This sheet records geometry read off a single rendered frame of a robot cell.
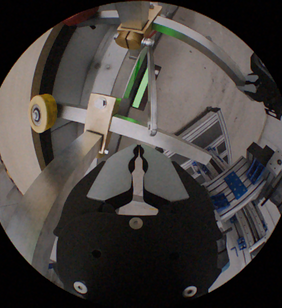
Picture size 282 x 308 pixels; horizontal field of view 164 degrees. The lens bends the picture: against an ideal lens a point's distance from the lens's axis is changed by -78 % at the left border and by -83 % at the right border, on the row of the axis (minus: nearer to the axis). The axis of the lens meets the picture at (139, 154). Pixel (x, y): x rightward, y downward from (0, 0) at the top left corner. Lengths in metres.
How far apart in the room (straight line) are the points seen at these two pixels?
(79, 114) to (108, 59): 0.32
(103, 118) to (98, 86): 0.29
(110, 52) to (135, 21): 0.31
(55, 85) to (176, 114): 1.04
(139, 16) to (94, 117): 0.19
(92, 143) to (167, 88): 0.99
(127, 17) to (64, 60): 0.24
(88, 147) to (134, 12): 0.22
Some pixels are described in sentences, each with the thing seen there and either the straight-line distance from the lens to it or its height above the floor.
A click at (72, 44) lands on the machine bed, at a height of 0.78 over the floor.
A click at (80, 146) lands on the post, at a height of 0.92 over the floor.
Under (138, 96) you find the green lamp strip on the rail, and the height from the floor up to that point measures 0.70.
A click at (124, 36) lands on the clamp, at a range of 0.21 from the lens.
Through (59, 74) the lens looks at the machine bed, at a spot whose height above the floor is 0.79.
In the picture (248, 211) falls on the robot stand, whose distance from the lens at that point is 0.80.
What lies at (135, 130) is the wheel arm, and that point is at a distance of 0.19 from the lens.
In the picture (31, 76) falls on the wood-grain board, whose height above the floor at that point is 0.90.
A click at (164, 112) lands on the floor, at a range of 1.07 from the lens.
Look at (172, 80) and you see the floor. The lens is 1.11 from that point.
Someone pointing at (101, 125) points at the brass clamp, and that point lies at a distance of 0.19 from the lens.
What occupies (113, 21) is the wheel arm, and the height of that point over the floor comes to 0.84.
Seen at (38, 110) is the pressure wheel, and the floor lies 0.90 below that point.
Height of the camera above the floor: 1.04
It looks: 58 degrees down
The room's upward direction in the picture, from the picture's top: 178 degrees counter-clockwise
